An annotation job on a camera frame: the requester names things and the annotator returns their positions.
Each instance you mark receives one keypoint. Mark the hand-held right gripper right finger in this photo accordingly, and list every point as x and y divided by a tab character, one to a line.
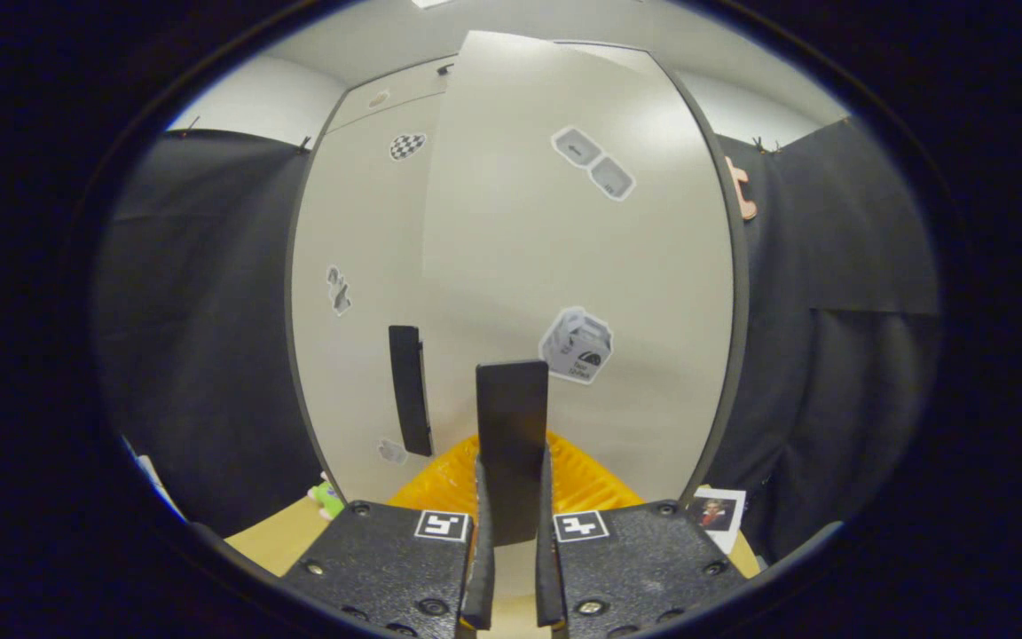
548	577

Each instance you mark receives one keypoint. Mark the pink green plush toy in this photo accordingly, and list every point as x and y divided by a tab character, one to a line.
326	500

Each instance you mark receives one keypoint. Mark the grey cabinet drawer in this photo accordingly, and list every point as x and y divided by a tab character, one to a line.
404	89

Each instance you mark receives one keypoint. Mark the grey cabinet door checkered sticker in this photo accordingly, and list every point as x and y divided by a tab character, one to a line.
360	231

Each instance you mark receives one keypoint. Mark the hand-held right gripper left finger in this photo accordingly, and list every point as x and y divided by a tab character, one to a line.
483	577

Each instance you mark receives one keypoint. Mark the grey cabinet door box stickers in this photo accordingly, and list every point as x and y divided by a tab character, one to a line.
511	248

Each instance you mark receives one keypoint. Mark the grey double-door shoe cabinet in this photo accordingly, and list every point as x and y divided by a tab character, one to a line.
742	302

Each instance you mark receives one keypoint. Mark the small photo card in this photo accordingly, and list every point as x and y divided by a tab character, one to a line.
717	515

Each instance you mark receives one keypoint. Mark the black backdrop cloth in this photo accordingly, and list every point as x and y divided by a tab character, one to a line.
200	337

